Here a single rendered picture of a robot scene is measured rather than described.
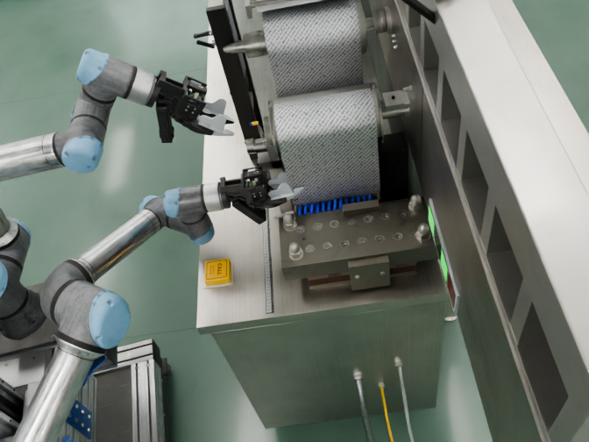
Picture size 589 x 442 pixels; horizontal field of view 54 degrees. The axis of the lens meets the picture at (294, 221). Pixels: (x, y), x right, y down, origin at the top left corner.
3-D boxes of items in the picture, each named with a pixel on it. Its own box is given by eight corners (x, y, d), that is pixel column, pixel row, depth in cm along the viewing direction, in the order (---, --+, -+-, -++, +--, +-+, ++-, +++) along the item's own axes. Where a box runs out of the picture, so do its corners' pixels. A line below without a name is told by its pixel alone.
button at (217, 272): (207, 266, 164) (204, 260, 162) (230, 262, 163) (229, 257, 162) (206, 286, 160) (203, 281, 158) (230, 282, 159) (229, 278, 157)
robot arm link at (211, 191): (210, 217, 152) (211, 195, 157) (227, 215, 152) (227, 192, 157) (202, 199, 146) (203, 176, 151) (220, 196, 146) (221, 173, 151)
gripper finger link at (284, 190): (302, 183, 145) (266, 188, 146) (305, 199, 149) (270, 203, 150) (301, 174, 147) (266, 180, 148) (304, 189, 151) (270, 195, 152)
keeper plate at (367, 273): (351, 284, 152) (347, 260, 143) (388, 279, 151) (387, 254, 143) (351, 292, 150) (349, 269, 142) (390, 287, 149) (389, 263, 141)
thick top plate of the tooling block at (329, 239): (281, 231, 158) (278, 218, 154) (428, 210, 155) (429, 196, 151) (285, 281, 148) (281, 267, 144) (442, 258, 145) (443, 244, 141)
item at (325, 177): (294, 207, 157) (282, 159, 143) (379, 193, 155) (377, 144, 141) (294, 208, 157) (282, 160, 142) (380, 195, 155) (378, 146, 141)
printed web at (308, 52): (291, 140, 190) (261, 0, 151) (362, 129, 188) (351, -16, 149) (300, 233, 166) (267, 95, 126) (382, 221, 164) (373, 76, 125)
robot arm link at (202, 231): (190, 218, 169) (179, 194, 160) (222, 230, 164) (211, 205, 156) (174, 238, 165) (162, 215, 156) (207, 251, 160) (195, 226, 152)
